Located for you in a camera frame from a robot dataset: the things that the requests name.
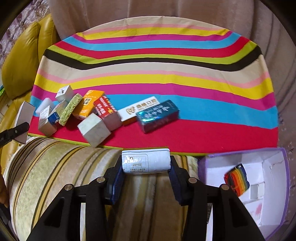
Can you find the green round sponge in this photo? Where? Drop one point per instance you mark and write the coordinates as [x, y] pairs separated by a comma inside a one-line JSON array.
[[76, 99]]

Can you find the yellow leather sofa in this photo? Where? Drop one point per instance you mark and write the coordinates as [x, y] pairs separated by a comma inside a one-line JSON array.
[[20, 67]]

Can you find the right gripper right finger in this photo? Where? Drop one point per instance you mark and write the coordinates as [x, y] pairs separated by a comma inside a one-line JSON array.
[[178, 178]]

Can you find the white box at edge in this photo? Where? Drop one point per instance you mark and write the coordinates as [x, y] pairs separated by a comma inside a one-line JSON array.
[[25, 114]]

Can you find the white long logo box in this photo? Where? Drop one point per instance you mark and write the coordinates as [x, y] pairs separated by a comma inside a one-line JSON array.
[[129, 112]]

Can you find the white saxophone cube box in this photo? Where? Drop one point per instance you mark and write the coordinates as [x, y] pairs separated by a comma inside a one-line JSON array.
[[65, 93]]

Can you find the red medicine box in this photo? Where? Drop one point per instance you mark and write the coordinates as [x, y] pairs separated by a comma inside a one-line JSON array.
[[103, 107]]

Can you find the orange medicine box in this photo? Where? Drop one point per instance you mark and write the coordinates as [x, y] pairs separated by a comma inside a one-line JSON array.
[[86, 106]]

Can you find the purple white storage box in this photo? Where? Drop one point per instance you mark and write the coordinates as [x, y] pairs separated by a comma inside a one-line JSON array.
[[268, 173]]

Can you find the rainbow striped small item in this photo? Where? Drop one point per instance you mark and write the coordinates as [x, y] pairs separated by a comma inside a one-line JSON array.
[[236, 179]]

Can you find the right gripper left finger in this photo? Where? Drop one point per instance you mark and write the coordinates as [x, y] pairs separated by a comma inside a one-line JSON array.
[[115, 178]]

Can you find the white blue cream box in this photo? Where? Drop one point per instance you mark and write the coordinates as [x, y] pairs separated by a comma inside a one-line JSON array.
[[57, 112]]

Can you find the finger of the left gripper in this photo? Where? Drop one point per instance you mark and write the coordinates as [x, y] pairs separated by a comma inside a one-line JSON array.
[[12, 133]]

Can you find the striped colourful cloth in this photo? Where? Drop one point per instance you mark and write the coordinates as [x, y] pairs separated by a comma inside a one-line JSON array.
[[217, 78]]

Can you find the white text medicine box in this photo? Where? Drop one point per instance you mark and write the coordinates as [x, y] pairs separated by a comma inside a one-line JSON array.
[[44, 126]]

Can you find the white foam block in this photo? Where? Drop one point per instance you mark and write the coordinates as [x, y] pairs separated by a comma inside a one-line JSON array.
[[44, 104]]

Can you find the white packet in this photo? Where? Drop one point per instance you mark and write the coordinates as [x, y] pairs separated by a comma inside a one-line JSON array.
[[146, 161]]

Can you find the teal shiny box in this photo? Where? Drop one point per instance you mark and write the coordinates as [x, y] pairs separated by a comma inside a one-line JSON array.
[[152, 118]]

